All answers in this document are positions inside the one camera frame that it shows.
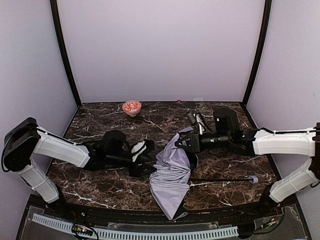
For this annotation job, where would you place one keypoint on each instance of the right black corner post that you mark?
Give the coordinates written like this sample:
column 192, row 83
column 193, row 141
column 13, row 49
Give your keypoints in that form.
column 259, row 52

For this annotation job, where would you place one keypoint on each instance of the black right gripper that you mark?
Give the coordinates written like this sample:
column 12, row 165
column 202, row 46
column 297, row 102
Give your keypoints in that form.
column 194, row 140

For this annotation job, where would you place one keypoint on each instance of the small circuit board with wires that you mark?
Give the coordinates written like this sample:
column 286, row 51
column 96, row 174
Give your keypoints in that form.
column 82, row 232

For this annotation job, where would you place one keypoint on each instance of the left black corner post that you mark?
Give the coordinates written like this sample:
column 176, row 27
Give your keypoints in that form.
column 63, row 51

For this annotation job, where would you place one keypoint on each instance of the white slotted cable duct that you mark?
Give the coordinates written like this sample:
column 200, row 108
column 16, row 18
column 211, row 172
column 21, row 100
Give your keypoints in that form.
column 119, row 231

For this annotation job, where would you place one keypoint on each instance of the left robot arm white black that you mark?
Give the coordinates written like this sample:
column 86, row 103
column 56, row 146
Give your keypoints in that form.
column 28, row 139

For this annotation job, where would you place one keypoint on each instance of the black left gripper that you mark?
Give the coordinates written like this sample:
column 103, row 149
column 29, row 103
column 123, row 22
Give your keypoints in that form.
column 136, row 162

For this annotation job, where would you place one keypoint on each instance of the red patterned ceramic bowl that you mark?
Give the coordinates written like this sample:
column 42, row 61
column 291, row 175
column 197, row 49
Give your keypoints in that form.
column 132, row 108

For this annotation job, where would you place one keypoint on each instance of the lavender folding umbrella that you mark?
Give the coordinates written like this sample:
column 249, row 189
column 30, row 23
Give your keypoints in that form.
column 169, row 183

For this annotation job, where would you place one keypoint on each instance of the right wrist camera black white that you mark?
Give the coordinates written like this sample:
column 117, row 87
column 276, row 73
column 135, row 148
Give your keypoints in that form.
column 197, row 120

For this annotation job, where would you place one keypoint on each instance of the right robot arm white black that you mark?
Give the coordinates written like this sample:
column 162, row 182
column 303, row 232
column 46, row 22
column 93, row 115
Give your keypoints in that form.
column 258, row 142

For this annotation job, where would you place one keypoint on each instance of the black corner post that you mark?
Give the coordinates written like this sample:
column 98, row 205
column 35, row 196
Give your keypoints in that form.
column 259, row 52
column 63, row 51

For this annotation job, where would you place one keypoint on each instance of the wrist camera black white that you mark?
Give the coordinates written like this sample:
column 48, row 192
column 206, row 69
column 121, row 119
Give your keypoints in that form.
column 140, row 148
column 197, row 120

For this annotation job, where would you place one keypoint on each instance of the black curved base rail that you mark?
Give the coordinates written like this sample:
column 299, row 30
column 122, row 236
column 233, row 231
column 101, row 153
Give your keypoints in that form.
column 126, row 207

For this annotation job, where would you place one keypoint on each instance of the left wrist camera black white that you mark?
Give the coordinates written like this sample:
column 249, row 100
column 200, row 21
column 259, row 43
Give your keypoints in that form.
column 140, row 148

